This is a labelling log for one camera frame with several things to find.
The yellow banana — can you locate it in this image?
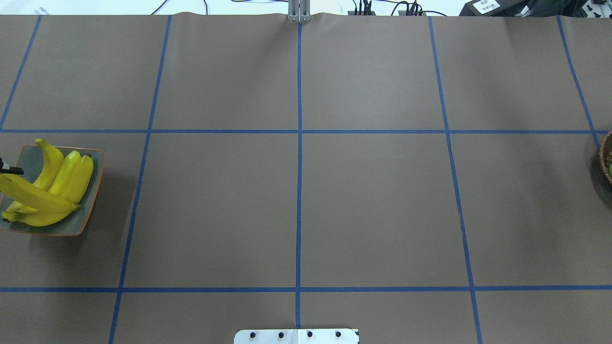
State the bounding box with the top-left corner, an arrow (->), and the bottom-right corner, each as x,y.
48,150 -> 81,196
0,173 -> 80,213
1,154 -> 94,227
6,139 -> 64,214

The grey square ceramic plate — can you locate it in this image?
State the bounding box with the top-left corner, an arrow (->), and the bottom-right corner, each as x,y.
1,144 -> 105,237

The brown wicker basket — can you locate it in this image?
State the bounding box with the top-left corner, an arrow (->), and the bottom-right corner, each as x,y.
598,131 -> 612,186

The brown paper table mat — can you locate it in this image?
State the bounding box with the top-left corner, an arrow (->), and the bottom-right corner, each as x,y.
1,13 -> 611,344

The black box with label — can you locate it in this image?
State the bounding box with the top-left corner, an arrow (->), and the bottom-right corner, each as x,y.
459,0 -> 531,17

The aluminium frame post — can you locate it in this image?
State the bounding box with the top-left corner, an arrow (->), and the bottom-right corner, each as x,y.
287,0 -> 311,23

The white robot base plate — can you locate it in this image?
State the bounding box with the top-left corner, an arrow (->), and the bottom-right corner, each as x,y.
233,328 -> 360,344

